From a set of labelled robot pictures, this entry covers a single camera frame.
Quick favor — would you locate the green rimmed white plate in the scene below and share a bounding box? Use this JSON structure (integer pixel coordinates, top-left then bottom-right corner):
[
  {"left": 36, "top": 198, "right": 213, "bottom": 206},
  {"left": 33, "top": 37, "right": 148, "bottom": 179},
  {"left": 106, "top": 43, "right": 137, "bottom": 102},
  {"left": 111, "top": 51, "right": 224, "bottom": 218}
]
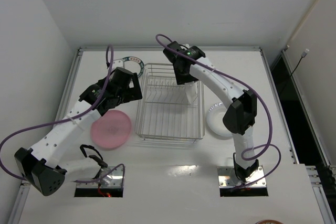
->
[{"left": 122, "top": 56, "right": 145, "bottom": 78}]

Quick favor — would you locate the pink plastic plate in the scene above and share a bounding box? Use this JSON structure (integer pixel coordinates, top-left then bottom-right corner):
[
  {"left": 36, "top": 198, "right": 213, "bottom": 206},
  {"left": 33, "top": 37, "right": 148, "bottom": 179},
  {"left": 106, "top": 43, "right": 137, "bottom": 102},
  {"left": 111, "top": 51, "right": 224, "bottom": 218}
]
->
[{"left": 90, "top": 110, "right": 132, "bottom": 150}]

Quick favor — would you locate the white deep bowl plate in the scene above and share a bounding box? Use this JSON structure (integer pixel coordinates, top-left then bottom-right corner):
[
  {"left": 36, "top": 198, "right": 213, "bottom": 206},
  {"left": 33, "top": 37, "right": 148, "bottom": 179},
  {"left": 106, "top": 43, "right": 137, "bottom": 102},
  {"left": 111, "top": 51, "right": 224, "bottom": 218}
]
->
[{"left": 206, "top": 102, "right": 232, "bottom": 138}]

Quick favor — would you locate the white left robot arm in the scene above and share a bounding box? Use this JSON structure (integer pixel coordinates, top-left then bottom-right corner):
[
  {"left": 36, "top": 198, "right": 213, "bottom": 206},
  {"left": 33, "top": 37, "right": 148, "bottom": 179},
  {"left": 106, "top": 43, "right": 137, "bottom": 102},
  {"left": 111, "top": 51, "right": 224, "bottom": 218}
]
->
[{"left": 14, "top": 67, "right": 142, "bottom": 196}]

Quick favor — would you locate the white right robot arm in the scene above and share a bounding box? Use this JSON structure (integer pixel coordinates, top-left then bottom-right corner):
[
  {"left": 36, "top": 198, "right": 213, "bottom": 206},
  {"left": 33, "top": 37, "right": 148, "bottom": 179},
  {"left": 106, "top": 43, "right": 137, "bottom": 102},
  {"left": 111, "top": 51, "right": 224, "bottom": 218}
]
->
[{"left": 163, "top": 41, "right": 259, "bottom": 183}]

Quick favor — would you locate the brown patterned plate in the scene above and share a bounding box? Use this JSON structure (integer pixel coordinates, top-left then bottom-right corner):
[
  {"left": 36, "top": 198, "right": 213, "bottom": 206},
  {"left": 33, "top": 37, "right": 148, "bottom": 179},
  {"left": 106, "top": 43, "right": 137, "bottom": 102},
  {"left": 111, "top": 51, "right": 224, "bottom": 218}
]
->
[{"left": 255, "top": 219, "right": 283, "bottom": 224}]

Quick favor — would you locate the metal wire dish rack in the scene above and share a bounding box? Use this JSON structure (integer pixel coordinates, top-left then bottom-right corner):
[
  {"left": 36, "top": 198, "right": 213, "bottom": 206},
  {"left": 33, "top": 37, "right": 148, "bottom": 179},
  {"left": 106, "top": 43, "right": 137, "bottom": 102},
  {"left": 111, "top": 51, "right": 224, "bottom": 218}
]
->
[{"left": 135, "top": 63, "right": 205, "bottom": 141}]

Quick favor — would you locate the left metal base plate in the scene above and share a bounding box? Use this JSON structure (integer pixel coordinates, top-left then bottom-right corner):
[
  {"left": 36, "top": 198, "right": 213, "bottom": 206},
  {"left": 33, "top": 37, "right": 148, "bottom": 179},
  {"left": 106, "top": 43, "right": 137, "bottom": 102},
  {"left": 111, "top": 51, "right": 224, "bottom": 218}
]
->
[{"left": 76, "top": 165, "right": 124, "bottom": 190}]

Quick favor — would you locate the metal base plate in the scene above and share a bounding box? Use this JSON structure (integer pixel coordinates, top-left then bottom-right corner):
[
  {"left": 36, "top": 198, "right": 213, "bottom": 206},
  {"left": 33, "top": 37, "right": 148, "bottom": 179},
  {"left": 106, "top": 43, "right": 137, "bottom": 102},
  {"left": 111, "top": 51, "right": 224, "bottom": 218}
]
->
[
  {"left": 217, "top": 166, "right": 267, "bottom": 189},
  {"left": 76, "top": 165, "right": 124, "bottom": 190}
]

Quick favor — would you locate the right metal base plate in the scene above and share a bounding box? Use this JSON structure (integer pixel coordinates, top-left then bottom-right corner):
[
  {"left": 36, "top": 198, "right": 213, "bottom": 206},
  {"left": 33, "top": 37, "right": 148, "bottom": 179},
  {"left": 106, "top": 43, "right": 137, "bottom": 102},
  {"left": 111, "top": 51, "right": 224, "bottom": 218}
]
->
[{"left": 217, "top": 166, "right": 267, "bottom": 189}]

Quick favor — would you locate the black wall cable with plug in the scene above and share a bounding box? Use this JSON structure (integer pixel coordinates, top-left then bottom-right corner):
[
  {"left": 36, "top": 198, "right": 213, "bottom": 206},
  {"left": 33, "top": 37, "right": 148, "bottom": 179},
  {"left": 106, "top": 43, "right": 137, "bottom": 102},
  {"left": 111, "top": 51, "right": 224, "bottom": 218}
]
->
[{"left": 272, "top": 48, "right": 310, "bottom": 104}]

